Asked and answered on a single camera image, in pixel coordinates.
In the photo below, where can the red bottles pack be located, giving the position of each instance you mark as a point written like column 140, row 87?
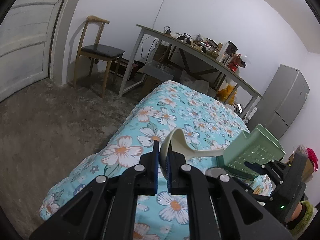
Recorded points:
column 236, row 62

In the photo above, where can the person's right hand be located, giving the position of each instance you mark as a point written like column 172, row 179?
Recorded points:
column 297, row 212

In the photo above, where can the grey refrigerator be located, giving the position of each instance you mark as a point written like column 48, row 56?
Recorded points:
column 281, row 102

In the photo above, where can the white door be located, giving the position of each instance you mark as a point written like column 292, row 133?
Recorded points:
column 26, row 34

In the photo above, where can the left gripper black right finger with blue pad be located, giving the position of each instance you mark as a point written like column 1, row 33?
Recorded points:
column 222, row 207

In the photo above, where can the yellow plastic bag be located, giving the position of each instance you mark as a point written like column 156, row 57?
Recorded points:
column 224, row 93

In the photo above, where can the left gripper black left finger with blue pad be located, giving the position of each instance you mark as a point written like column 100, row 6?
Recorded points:
column 106, row 207

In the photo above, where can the wooden chair black seat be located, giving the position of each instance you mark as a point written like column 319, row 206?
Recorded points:
column 96, row 52

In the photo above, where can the green perforated utensil holder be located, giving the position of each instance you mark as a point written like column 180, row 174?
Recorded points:
column 259, row 146

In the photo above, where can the cream plastic spoon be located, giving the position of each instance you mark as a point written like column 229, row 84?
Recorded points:
column 176, row 141

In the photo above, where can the green fleece sleeve forearm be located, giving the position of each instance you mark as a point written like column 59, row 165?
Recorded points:
column 300, row 224

